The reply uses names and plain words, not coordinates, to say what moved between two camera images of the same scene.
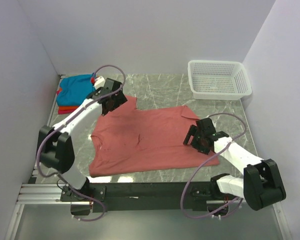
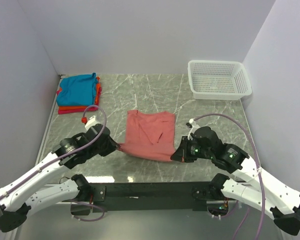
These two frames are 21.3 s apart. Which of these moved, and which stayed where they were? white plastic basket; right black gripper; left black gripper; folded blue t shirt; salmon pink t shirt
Moved: salmon pink t shirt; left black gripper; right black gripper
Stayed: white plastic basket; folded blue t shirt
